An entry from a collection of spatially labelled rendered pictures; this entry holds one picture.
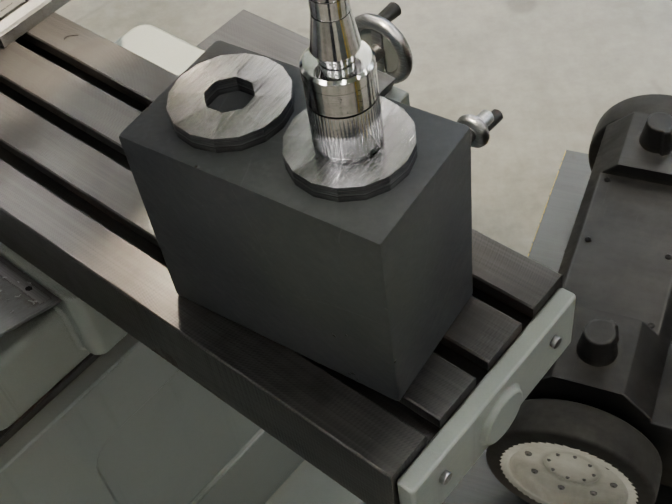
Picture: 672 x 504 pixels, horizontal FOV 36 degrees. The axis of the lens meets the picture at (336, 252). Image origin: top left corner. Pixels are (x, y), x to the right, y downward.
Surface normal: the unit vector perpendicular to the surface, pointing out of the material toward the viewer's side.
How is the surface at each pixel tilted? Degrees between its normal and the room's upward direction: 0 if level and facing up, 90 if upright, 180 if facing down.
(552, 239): 0
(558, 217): 0
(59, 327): 90
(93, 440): 90
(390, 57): 90
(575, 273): 0
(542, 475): 90
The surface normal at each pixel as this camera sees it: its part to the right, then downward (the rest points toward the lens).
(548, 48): -0.11, -0.64
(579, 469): -0.37, 0.73
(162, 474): 0.76, 0.44
